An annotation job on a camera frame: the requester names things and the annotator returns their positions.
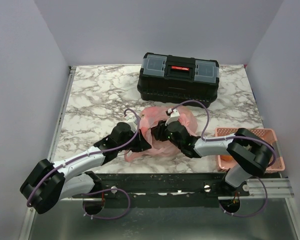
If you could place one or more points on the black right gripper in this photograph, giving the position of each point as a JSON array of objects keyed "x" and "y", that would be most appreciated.
[{"x": 158, "y": 131}]

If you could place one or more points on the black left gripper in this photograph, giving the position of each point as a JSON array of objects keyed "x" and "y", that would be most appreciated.
[{"x": 142, "y": 144}]

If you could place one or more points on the pink plastic bag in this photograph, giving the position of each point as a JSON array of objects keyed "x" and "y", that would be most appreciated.
[{"x": 150, "y": 117}]

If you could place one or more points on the orange fake peach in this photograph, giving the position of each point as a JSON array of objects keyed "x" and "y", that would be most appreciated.
[{"x": 226, "y": 158}]

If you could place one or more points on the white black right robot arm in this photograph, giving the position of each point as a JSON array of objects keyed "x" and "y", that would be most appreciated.
[{"x": 252, "y": 154}]

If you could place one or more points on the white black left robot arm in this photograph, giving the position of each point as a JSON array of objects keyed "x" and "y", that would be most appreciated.
[{"x": 50, "y": 182}]

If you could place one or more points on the black toolbox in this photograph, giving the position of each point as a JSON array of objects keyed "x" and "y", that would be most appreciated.
[{"x": 175, "y": 79}]

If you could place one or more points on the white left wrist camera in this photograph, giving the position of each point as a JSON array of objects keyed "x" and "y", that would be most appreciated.
[{"x": 132, "y": 122}]

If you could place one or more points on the black mounting rail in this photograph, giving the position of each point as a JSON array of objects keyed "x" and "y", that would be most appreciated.
[{"x": 154, "y": 190}]

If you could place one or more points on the silver aluminium frame rail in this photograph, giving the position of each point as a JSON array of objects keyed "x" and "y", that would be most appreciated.
[{"x": 277, "y": 188}]

